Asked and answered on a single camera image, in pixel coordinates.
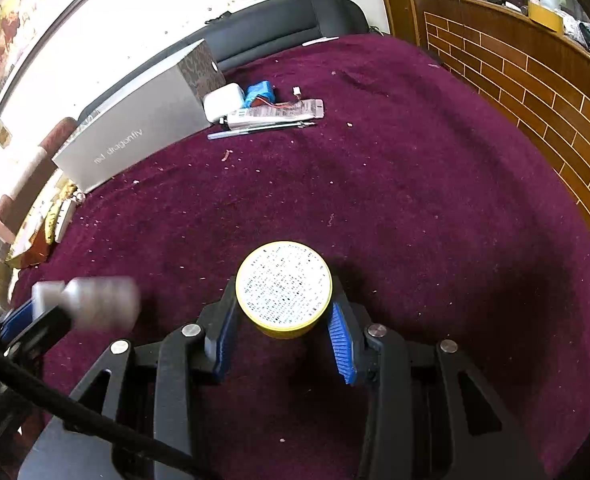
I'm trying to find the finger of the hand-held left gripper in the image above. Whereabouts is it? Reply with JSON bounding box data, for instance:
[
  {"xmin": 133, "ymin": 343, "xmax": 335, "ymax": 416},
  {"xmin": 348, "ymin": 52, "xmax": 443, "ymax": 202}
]
[{"xmin": 0, "ymin": 301, "xmax": 76, "ymax": 361}]

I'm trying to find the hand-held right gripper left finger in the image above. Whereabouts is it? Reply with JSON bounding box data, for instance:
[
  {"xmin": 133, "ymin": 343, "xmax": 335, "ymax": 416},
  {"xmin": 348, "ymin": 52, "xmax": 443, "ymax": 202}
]
[{"xmin": 19, "ymin": 277, "xmax": 240, "ymax": 480}]

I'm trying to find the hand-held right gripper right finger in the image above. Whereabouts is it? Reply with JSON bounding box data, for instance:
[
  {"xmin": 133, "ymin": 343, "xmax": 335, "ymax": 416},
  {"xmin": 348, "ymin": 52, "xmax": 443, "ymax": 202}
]
[{"xmin": 327, "ymin": 280, "xmax": 566, "ymax": 480}]

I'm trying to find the white plastic bottle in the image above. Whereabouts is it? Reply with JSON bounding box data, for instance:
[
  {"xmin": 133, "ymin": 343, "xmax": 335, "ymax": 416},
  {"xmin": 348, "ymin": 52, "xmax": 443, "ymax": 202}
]
[{"xmin": 32, "ymin": 276, "xmax": 142, "ymax": 332}]

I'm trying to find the yellow round tin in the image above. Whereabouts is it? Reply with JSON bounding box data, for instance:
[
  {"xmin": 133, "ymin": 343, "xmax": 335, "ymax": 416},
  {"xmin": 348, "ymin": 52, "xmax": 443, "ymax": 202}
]
[{"xmin": 235, "ymin": 241, "xmax": 334, "ymax": 339}]

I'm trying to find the reddish brown chair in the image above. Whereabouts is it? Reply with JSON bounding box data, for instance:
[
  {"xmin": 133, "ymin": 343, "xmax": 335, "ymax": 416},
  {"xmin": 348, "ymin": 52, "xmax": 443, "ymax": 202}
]
[{"xmin": 0, "ymin": 117, "xmax": 78, "ymax": 243}]

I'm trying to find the slim grey pen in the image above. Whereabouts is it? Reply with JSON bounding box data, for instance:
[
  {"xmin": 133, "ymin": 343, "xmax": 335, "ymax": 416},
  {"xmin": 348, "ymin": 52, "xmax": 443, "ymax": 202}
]
[{"xmin": 207, "ymin": 121, "xmax": 318, "ymax": 141}]

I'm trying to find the grey shoe box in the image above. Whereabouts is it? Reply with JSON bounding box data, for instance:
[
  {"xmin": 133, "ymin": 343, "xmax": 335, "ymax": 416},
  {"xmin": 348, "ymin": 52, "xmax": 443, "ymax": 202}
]
[{"xmin": 51, "ymin": 38, "xmax": 226, "ymax": 195}]

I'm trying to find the toothbrush in clear packaging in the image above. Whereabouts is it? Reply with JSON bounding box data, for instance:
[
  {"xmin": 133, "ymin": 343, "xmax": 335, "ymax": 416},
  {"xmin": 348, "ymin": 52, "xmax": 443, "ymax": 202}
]
[{"xmin": 226, "ymin": 99, "xmax": 324, "ymax": 128}]

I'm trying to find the white rounded case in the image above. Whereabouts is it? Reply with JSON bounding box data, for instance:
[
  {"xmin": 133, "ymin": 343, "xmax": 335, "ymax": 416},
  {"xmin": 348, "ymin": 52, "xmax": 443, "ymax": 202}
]
[{"xmin": 203, "ymin": 83, "xmax": 246, "ymax": 123}]

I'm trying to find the blue battery pack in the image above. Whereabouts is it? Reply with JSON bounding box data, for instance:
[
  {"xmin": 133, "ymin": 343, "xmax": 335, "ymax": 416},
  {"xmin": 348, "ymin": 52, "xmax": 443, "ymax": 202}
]
[{"xmin": 245, "ymin": 80, "xmax": 278, "ymax": 108}]

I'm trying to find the framed horse painting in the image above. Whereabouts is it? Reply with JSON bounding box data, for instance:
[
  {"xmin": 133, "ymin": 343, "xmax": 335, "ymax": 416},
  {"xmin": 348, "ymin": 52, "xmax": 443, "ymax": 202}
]
[{"xmin": 0, "ymin": 0, "xmax": 136, "ymax": 113}]

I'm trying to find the wooden brick-pattern counter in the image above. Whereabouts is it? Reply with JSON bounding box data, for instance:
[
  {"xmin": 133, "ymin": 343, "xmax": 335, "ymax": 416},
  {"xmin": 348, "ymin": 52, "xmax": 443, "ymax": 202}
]
[{"xmin": 407, "ymin": 0, "xmax": 590, "ymax": 233}]

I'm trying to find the black leather sofa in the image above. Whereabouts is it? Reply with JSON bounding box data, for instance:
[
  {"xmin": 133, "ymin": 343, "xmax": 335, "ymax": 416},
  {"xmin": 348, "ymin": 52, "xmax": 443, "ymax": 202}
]
[{"xmin": 77, "ymin": 0, "xmax": 370, "ymax": 121}]

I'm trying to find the yellow box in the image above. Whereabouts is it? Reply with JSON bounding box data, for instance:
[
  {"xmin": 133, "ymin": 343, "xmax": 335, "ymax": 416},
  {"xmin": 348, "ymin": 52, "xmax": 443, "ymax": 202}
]
[{"xmin": 527, "ymin": 0, "xmax": 566, "ymax": 36}]

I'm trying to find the pile of assorted clutter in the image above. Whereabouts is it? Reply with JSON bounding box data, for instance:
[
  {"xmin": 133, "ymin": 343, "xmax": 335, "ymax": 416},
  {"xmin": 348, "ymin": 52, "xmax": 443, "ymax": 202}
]
[{"xmin": 562, "ymin": 7, "xmax": 590, "ymax": 68}]

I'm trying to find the thick black cable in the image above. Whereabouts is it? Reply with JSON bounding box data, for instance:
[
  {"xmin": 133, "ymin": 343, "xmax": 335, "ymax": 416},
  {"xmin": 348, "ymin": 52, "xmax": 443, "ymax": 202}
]
[{"xmin": 0, "ymin": 335, "xmax": 216, "ymax": 480}]

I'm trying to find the wooden arched partition frame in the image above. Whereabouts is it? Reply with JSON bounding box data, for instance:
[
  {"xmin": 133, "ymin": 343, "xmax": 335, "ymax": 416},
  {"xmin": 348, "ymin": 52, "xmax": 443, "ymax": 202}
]
[{"xmin": 372, "ymin": 0, "xmax": 420, "ymax": 46}]

